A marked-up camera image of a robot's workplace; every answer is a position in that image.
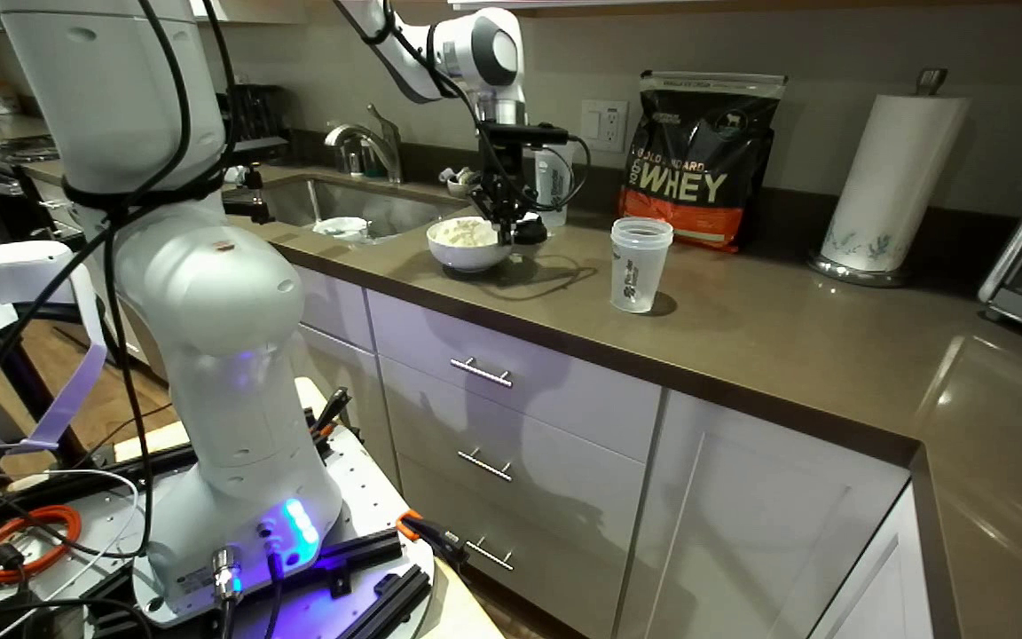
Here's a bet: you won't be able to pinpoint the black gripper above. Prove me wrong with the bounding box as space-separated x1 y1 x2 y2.
477 131 545 249

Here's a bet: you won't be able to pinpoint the white bowl with rice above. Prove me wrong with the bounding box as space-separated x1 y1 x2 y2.
428 216 504 254

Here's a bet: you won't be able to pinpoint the tall clear shaker cup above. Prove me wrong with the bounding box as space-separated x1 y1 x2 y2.
529 140 577 234

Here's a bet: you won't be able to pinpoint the white ceramic bowl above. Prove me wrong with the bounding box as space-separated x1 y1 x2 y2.
421 213 518 276

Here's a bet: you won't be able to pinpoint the small clear shaker cup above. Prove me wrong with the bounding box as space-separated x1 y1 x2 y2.
607 213 678 316

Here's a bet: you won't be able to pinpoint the black red whey bag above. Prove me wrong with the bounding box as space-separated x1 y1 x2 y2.
616 67 789 255

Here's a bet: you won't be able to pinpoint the steel kitchen sink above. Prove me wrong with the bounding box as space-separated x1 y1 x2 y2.
254 173 458 243

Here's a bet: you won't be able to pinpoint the chrome sink faucet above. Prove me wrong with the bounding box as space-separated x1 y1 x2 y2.
323 120 406 187

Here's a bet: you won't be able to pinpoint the small white dish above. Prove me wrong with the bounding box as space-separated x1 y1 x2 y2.
310 213 377 244

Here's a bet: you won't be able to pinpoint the white lower kitchen cabinets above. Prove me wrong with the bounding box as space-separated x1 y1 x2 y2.
260 254 932 639

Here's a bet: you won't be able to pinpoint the black countertop appliance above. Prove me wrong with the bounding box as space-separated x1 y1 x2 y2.
219 83 296 166

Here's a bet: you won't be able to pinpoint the robot mounting table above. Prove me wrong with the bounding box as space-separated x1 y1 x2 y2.
0 377 504 639

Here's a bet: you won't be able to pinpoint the orange black clamp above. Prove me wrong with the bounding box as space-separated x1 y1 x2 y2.
399 507 472 567

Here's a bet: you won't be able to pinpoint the white paper towel roll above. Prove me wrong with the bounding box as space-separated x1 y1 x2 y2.
817 67 971 288

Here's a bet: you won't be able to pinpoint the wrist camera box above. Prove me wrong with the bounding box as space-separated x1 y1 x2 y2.
504 120 576 153

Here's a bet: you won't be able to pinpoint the white wall outlet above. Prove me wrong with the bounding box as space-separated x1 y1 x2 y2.
577 100 633 153

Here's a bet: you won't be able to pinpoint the silver drawer handle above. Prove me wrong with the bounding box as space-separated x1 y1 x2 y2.
464 538 518 574
446 355 518 390
454 444 518 488

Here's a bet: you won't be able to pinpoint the orange coiled cable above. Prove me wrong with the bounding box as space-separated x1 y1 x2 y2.
0 503 84 592

